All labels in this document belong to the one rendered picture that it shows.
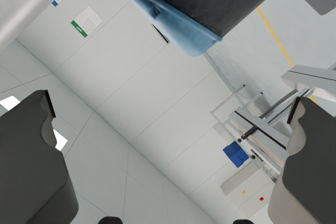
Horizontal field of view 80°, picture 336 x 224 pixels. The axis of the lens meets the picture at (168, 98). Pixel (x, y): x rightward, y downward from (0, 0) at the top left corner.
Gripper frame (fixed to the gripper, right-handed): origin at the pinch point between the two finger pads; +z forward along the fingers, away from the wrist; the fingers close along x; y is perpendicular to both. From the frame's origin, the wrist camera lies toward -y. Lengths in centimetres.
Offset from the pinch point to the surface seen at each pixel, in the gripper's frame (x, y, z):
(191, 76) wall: 61, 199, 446
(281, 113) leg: 58, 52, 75
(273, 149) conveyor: 45, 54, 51
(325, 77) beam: 76, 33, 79
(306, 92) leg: 70, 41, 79
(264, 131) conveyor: 46, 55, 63
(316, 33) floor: 112, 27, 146
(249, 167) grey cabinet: 243, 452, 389
